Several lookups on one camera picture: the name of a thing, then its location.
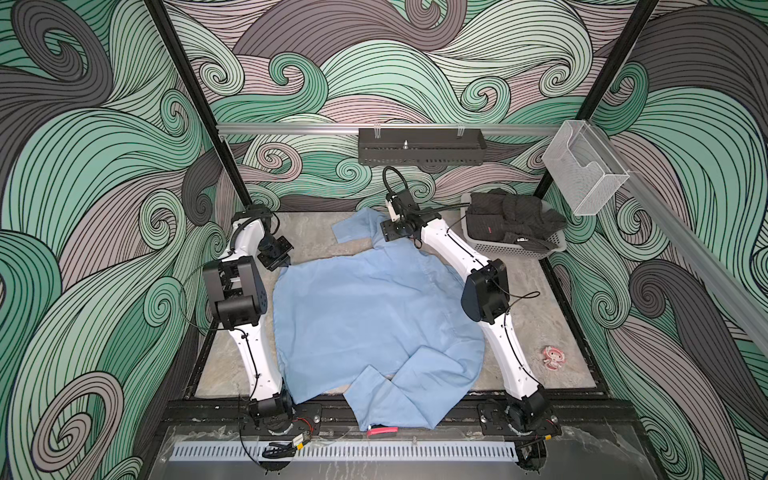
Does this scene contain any light blue long sleeve shirt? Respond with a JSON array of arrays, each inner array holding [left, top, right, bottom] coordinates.
[[273, 209, 485, 429]]

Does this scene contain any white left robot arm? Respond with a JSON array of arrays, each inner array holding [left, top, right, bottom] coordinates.
[[202, 205, 294, 430]]

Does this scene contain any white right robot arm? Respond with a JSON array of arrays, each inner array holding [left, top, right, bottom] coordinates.
[[381, 166, 550, 435]]

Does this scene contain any dark grey folded shirt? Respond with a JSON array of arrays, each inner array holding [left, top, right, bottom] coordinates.
[[464, 189, 567, 253]]

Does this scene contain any white plastic laundry basket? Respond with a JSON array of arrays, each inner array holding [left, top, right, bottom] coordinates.
[[460, 189, 566, 260]]

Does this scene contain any pink white sticker toy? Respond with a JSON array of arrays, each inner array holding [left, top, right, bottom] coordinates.
[[541, 345, 567, 371]]

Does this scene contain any pink flat stick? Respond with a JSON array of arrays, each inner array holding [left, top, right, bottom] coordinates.
[[366, 425, 399, 438]]

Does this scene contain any black perforated wall tray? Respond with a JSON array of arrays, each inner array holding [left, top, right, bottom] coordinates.
[[357, 129, 488, 168]]

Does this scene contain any aluminium back rail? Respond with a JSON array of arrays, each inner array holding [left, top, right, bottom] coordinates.
[[216, 122, 560, 137]]

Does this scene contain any aluminium rail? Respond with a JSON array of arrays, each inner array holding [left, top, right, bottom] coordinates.
[[216, 122, 560, 137], [593, 127, 767, 353]]

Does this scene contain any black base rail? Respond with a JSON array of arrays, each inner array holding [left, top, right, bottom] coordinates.
[[160, 389, 638, 431]]

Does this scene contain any clear plastic wall bin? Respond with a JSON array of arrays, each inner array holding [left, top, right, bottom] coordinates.
[[542, 120, 629, 216]]

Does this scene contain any white slotted cable duct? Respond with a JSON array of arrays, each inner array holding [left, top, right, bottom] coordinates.
[[169, 440, 518, 463]]

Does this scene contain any black right corner post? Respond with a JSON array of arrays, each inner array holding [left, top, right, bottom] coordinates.
[[532, 0, 661, 199]]

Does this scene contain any black corner frame post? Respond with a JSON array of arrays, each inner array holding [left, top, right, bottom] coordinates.
[[144, 0, 253, 208]]

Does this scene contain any aluminium right rail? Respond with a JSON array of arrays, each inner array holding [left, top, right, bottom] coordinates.
[[593, 127, 767, 353]]

